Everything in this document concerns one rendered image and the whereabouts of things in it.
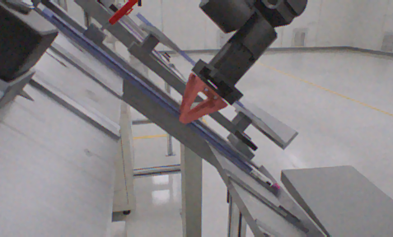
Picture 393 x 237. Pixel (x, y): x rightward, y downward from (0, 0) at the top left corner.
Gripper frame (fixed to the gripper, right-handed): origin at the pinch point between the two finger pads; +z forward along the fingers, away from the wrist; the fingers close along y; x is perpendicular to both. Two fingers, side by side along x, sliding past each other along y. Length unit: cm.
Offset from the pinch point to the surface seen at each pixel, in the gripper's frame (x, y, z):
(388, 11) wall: 478, -627, -475
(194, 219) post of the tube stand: 40, -33, 32
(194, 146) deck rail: 9.2, -8.2, 4.8
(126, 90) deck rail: -8.9, -8.1, 4.0
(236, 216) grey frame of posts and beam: 32.5, -10.3, 13.4
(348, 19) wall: 482, -754, -447
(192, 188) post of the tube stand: 31, -33, 23
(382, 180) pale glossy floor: 172, -86, -36
